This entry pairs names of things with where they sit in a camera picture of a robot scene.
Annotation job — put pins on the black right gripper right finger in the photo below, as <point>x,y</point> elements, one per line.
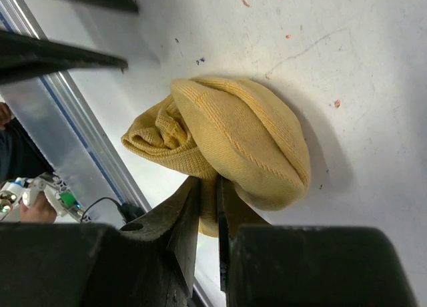
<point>266,265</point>

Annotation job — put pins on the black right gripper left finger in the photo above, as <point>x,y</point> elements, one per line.
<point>148,262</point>

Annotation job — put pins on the white teleoperation controller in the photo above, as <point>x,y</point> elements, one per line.
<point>24,191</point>

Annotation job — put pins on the operator hand with controller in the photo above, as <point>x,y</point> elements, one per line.
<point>41,212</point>

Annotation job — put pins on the yellow sock pair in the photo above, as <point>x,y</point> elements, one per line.
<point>236,128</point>

